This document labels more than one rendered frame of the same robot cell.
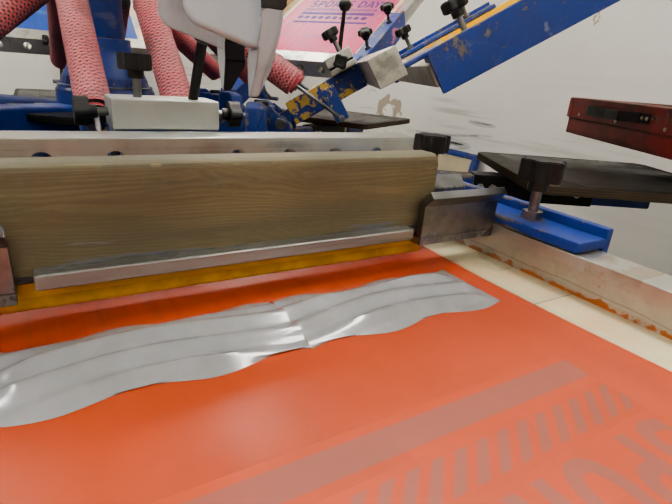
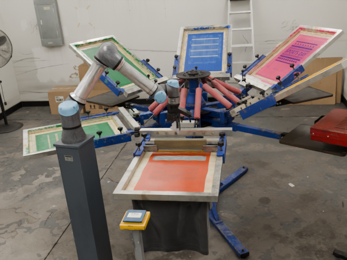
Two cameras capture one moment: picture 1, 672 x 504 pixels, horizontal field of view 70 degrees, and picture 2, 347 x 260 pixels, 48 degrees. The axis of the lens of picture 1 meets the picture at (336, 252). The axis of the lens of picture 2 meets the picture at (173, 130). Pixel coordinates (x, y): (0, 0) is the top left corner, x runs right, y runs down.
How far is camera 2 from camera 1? 2.32 m
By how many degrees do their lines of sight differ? 41
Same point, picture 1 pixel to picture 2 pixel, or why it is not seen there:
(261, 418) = (169, 163)
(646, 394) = (201, 169)
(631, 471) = (189, 171)
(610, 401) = (196, 168)
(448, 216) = (207, 148)
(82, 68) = not seen: hidden behind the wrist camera
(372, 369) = (181, 162)
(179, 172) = (171, 141)
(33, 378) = (156, 157)
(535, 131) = not seen: outside the picture
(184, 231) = (172, 146)
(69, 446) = (157, 162)
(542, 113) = not seen: outside the picture
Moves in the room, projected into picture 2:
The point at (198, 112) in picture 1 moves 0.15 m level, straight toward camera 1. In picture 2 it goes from (190, 124) to (182, 132)
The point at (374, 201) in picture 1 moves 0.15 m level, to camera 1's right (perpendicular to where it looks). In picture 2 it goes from (195, 145) to (214, 150)
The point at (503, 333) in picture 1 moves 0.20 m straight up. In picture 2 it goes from (198, 163) to (196, 134)
